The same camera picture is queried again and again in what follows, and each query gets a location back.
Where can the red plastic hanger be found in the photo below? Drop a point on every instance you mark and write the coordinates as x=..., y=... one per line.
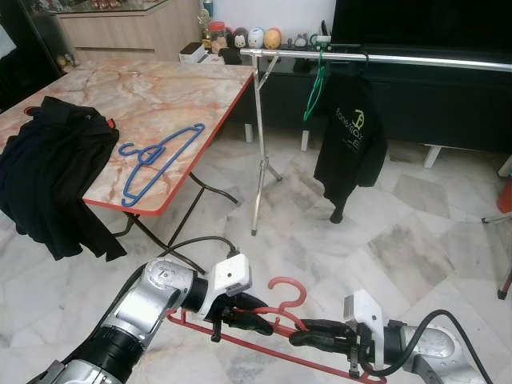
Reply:
x=288, y=282

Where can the black printed T-shirt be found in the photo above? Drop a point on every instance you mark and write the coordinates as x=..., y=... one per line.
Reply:
x=352, y=152

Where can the black garment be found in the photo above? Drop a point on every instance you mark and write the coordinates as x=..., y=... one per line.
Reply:
x=48, y=176

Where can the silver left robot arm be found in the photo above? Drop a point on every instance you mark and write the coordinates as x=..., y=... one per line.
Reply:
x=144, y=304

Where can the blue plastic hanger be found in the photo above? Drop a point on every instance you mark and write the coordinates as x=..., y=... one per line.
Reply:
x=148, y=152

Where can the green plastic hanger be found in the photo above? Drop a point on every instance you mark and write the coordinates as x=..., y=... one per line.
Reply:
x=318, y=88

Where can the marble pattern folding table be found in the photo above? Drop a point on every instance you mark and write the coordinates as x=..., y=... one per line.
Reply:
x=160, y=96

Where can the black TV cabinet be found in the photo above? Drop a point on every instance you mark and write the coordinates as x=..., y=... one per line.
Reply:
x=448, y=104

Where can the small white box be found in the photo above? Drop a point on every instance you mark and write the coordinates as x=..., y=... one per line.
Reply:
x=193, y=52

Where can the white round plush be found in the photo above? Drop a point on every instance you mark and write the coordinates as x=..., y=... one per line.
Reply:
x=256, y=38

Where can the small grey figurine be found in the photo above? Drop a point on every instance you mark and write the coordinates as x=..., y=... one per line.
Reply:
x=302, y=40

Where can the silver clothes rack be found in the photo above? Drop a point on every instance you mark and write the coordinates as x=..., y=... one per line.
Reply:
x=416, y=59

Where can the light wooden cabinet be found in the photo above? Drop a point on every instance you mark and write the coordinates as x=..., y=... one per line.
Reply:
x=128, y=36

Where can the black television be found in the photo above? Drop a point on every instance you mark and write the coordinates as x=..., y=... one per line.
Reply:
x=424, y=22

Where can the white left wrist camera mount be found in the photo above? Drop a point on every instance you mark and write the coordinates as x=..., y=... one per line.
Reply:
x=228, y=276

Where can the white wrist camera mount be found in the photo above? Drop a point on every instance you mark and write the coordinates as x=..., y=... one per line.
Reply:
x=364, y=308
x=228, y=276

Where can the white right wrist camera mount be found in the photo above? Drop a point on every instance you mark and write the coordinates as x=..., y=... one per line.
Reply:
x=364, y=308

